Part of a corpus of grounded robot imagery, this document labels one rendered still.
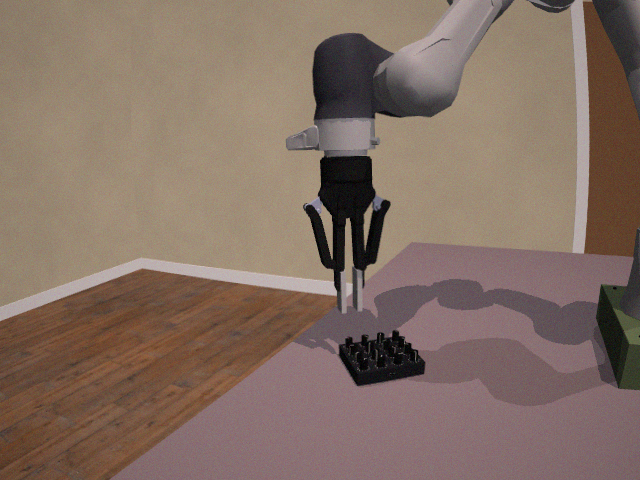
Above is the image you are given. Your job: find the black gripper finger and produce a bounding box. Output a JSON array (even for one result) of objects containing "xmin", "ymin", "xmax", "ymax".
[
  {"xmin": 303, "ymin": 196, "xmax": 347, "ymax": 314},
  {"xmin": 350, "ymin": 195, "xmax": 391, "ymax": 312}
]

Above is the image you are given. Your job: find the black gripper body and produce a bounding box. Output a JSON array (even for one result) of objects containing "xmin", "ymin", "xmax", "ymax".
[{"xmin": 318, "ymin": 156, "xmax": 376, "ymax": 219}]

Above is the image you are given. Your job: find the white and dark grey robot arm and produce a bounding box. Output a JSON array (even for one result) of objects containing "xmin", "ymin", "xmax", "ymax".
[{"xmin": 286, "ymin": 0, "xmax": 640, "ymax": 320}]

